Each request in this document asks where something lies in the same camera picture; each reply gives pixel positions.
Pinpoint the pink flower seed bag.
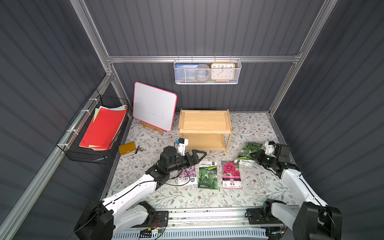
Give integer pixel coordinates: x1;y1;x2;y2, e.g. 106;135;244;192
221;161;243;189

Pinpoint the blue box in basket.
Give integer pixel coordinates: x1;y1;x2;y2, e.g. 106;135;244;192
174;63;199;84

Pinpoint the purple flower seed bag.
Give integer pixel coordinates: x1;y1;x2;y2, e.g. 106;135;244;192
178;166;198;186

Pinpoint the green gourd seed bag bottom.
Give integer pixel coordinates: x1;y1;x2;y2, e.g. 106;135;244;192
234;142;263;167

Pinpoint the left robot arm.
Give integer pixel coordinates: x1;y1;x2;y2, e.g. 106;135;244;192
74;146;207;240

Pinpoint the small metal binder clip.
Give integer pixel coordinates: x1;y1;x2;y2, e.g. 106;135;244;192
135;146;144;154

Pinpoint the white vented cable duct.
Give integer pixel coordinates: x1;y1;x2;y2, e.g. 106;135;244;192
113;227;269;240

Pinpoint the green gourd seed bag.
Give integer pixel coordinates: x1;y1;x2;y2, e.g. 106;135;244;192
234;142;263;167
198;161;218;190

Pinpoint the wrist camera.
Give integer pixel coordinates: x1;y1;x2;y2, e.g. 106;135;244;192
262;141;276;157
175;138;189;156

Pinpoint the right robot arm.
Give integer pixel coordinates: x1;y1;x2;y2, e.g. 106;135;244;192
250;141;343;240

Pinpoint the yellow sponge block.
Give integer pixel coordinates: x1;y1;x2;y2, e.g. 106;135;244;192
119;142;137;156

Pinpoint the wooden whiteboard easel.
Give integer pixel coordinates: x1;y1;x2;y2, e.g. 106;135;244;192
140;121;164;136

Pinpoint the wooden two-tier shelf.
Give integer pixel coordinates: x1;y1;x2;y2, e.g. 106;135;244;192
179;110;233;152

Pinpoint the black wire side basket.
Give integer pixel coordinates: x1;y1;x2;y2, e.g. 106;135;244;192
57;95;130;165

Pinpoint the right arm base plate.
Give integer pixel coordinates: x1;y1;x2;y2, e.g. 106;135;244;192
245;208;283;225

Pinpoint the red paper folder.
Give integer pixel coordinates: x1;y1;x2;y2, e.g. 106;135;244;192
79;105;128;151

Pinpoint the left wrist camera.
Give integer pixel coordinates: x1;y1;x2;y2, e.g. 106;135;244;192
175;138;189;156

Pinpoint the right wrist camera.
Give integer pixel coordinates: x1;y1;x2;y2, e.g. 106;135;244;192
262;141;276;157

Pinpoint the green gourd seed bag top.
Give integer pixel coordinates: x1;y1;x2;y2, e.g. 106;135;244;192
198;161;218;190

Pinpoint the pink framed whiteboard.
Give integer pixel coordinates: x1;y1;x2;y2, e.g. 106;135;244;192
133;82;178;132

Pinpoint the grey tape roll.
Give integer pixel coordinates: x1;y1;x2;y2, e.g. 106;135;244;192
195;64;211;83

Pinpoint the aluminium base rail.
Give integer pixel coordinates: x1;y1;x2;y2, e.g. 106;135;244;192
83;205;328;231

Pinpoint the white wire wall basket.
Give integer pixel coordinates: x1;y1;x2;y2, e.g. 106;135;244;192
173;57;242;85

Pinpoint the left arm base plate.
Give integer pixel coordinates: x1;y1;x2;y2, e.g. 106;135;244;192
132;211;169;229

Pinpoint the yellow square clock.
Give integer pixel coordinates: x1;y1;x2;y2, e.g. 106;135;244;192
211;63;236;82

